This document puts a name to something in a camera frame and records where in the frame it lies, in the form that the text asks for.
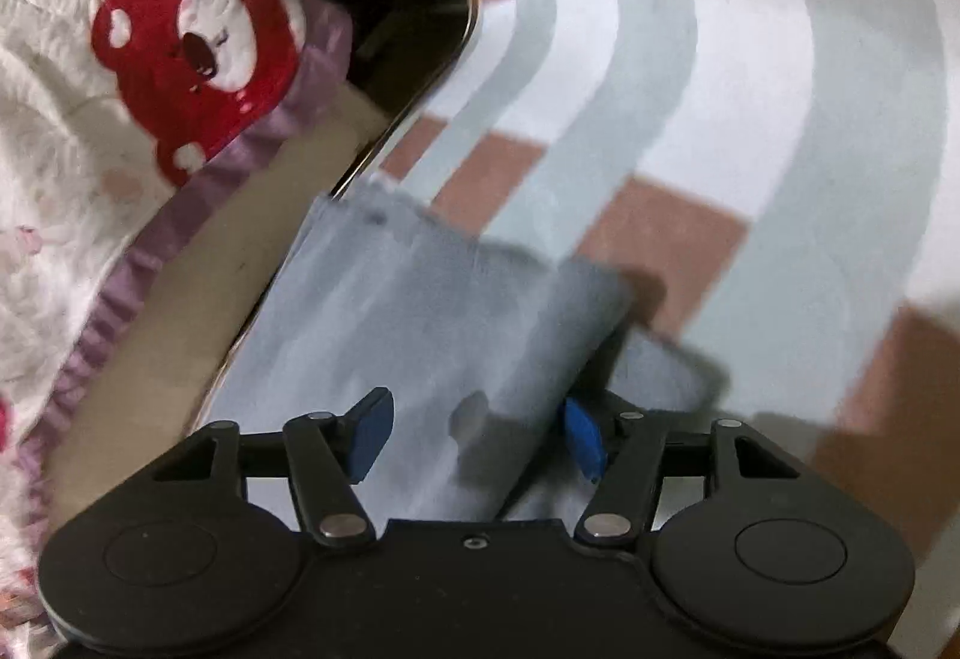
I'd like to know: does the checked pink and white rug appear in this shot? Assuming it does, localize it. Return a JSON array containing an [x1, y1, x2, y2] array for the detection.
[[330, 0, 960, 659]]

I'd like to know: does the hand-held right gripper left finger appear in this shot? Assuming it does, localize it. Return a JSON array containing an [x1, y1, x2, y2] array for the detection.
[[154, 387, 395, 546]]

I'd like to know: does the quilted blanket with red bears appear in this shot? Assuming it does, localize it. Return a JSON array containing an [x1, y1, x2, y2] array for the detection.
[[0, 0, 355, 659]]

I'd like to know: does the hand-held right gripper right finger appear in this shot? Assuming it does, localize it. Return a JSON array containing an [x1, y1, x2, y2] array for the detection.
[[564, 398, 800, 544]]

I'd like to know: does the grey t-shirt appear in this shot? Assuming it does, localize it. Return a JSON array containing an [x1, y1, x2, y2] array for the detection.
[[199, 183, 732, 534]]

